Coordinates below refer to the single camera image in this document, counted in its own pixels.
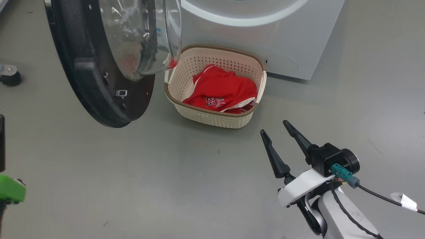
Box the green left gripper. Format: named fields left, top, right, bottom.
left=0, top=114, right=27, bottom=204

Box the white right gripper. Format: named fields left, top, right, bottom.
left=260, top=120, right=334, bottom=208

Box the red jersey number 23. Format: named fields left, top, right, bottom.
left=182, top=64, right=258, bottom=114

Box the round black glass washer door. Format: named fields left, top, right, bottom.
left=44, top=0, right=183, bottom=128

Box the cream perforated laundry basket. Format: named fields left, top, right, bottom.
left=164, top=44, right=267, bottom=129

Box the white front-load washing machine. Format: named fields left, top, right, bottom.
left=181, top=0, right=346, bottom=81

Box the round filter cover flap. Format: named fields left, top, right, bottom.
left=264, top=54, right=299, bottom=72

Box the black caster with metal bracket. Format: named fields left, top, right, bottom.
left=0, top=64, right=22, bottom=87

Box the black sleeved right arm cable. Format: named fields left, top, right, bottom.
left=330, top=179, right=384, bottom=239

